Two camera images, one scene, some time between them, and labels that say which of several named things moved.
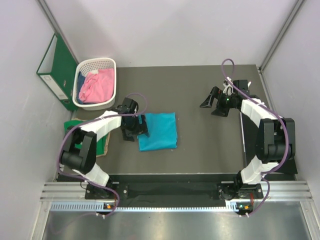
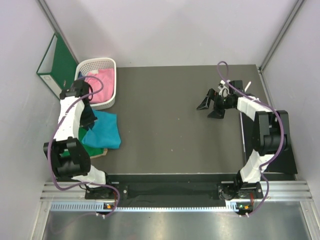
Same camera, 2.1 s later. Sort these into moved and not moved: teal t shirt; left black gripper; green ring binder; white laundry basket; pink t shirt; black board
Moved: left black gripper; teal t shirt
Not moved: green ring binder; pink t shirt; black board; white laundry basket
